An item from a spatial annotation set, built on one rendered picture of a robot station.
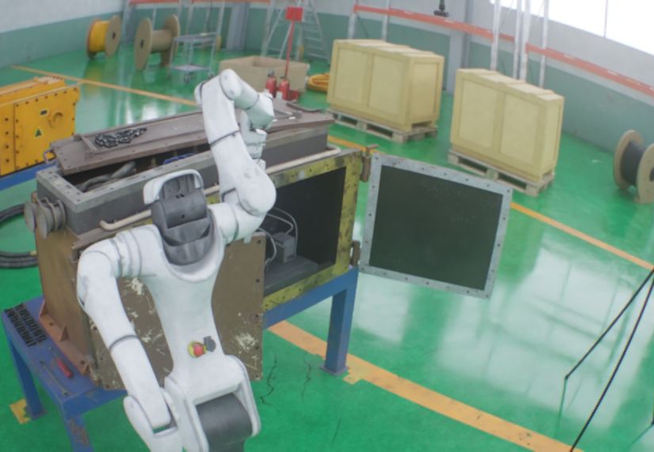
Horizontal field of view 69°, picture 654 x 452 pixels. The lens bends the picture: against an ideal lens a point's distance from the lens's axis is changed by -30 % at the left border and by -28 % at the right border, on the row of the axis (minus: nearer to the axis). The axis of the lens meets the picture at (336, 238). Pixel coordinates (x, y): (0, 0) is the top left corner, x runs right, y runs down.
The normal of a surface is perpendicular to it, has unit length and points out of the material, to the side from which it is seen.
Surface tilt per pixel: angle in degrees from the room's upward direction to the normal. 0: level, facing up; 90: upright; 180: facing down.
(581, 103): 90
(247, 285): 90
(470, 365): 0
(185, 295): 106
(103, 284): 45
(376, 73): 90
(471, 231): 90
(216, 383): 62
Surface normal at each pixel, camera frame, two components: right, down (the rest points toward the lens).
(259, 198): 0.65, -0.05
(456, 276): -0.29, 0.38
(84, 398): 0.77, 0.34
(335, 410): 0.10, -0.90
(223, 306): 0.40, 0.43
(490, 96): -0.61, 0.28
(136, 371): 0.48, -0.22
